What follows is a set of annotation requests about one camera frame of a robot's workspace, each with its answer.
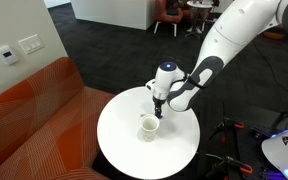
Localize white partition counter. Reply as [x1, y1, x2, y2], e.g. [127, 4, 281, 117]
[69, 0, 158, 32]

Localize white light switch plate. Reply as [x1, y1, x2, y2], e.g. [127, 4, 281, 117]
[17, 33, 45, 56]

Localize background seated person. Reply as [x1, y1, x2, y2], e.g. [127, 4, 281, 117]
[185, 4, 207, 35]

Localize black floor cable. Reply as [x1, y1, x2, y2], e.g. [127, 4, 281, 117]
[250, 39, 288, 111]

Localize orange round stool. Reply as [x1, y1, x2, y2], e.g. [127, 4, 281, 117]
[263, 29, 287, 42]

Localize orange patterned sofa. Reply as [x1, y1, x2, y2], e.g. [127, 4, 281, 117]
[0, 56, 117, 180]

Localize black cable loop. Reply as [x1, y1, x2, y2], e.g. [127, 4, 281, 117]
[271, 110, 288, 133]

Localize small round white table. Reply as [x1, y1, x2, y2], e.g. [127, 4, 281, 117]
[185, 0, 217, 11]

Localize orange chair white legs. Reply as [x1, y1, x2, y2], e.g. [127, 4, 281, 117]
[153, 0, 187, 38]

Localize white paper cup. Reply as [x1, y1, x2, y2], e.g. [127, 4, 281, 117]
[140, 113, 161, 143]

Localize blue capped grey marker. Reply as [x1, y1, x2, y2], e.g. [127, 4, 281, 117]
[139, 113, 164, 120]

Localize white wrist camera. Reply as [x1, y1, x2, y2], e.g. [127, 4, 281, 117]
[145, 79, 156, 92]

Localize black robot cart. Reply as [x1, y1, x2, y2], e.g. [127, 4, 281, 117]
[193, 99, 285, 180]

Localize white wall thermostat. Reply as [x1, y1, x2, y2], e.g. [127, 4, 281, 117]
[0, 45, 20, 66]

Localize black control box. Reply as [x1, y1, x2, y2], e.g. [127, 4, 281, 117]
[250, 126, 278, 140]

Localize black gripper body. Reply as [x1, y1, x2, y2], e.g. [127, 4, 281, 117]
[152, 95, 167, 108]

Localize orange black clamp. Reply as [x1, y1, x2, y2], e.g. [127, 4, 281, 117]
[204, 153, 254, 178]
[208, 117, 246, 141]

